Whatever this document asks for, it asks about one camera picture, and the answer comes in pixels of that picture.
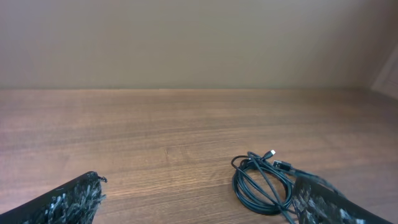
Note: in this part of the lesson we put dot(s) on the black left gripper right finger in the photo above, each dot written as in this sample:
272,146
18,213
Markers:
316,204

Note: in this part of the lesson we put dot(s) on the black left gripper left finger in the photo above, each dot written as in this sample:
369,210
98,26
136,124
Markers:
73,202

